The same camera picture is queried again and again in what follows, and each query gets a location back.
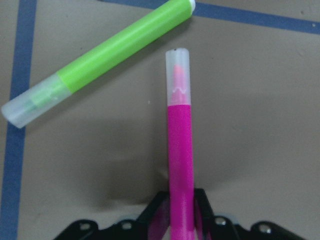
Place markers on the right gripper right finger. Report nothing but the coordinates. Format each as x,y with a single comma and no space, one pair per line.
204,216

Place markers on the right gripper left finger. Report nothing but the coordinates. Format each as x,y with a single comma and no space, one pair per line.
154,221

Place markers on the pink marker pen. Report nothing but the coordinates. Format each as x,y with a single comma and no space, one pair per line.
180,146

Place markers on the green marker pen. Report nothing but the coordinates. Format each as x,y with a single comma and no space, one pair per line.
45,95

